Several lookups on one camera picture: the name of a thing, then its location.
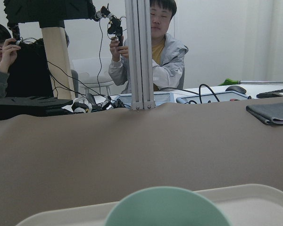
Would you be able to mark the mint green cup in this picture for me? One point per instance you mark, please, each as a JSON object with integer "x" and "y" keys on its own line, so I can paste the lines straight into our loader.
{"x": 166, "y": 206}

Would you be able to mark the cream rabbit tray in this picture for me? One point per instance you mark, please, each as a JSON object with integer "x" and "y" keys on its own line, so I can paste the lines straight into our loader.
{"x": 244, "y": 205}

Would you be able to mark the white chair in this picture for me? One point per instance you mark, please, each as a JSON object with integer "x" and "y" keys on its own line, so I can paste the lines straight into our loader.
{"x": 93, "y": 73}

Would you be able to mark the person in grey jacket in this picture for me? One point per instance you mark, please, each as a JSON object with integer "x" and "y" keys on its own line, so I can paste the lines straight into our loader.
{"x": 167, "y": 52}

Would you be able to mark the handheld teleoperation controller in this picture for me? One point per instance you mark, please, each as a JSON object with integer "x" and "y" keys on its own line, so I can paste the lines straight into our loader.
{"x": 115, "y": 23}

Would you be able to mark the black computer mouse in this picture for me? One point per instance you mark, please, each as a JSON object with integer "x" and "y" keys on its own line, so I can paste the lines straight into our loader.
{"x": 236, "y": 88}

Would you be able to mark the person in black jacket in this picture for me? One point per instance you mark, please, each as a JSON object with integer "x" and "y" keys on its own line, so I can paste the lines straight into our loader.
{"x": 23, "y": 68}

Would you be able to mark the black keyboard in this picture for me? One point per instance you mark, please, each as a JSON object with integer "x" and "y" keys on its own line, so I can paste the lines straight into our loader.
{"x": 270, "y": 94}

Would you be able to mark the folded grey cloth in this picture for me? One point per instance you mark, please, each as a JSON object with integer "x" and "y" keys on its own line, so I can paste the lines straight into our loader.
{"x": 271, "y": 114}

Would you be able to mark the black stepped holder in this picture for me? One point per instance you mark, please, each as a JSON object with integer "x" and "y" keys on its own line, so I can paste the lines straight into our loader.
{"x": 34, "y": 106}

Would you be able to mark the aluminium frame post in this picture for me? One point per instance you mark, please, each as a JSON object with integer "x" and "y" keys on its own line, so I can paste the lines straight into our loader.
{"x": 140, "y": 53}

